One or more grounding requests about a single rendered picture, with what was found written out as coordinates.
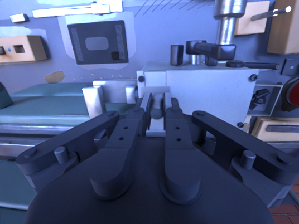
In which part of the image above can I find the white rail bracket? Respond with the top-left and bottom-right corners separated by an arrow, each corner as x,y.
92,79 -> 138,104

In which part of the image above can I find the dark square plate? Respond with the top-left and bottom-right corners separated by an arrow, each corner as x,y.
66,20 -> 130,66

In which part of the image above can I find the steel spindle column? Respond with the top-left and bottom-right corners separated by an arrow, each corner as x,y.
213,0 -> 248,46

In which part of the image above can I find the tan square box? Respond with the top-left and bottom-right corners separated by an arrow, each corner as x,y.
234,0 -> 271,36

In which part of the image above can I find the dark switch box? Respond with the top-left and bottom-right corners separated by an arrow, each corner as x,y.
279,58 -> 299,76

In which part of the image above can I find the steel rod handle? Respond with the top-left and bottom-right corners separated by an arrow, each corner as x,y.
250,6 -> 292,21

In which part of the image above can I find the teal machine table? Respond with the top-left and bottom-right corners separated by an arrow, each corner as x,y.
0,82 -> 139,211

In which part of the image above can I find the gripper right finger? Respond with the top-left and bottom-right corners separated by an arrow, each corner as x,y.
159,92 -> 293,206

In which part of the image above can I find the black clamp part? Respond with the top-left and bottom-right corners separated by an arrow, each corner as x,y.
249,87 -> 271,111

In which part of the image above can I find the white stop dog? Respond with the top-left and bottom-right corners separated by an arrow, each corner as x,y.
81,85 -> 106,119

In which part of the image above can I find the black flat handle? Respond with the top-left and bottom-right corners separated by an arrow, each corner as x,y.
225,60 -> 280,70

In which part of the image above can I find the tan slotted rack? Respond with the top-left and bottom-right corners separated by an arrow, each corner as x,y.
0,35 -> 48,64

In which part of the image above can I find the red round button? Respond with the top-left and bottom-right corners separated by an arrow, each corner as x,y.
281,75 -> 299,112

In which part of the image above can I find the tall tan box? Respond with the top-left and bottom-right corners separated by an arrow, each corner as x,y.
266,0 -> 299,55

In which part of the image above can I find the small black block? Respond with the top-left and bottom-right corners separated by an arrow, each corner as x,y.
170,44 -> 184,66

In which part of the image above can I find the tan tray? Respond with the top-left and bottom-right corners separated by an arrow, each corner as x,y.
250,116 -> 299,142

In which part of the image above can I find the dark feed lever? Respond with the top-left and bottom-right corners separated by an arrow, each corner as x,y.
185,40 -> 237,67

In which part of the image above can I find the white machine feed box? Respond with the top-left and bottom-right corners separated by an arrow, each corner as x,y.
136,61 -> 261,138

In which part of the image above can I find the small white block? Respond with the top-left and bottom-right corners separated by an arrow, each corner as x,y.
9,13 -> 30,23

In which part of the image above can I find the grey trip plunger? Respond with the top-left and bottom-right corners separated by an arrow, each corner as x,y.
150,92 -> 166,120

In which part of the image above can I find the white open frame box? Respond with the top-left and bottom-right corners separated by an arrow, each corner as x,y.
246,81 -> 284,116

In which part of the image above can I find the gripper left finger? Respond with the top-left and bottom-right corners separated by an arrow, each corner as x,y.
16,92 -> 153,202

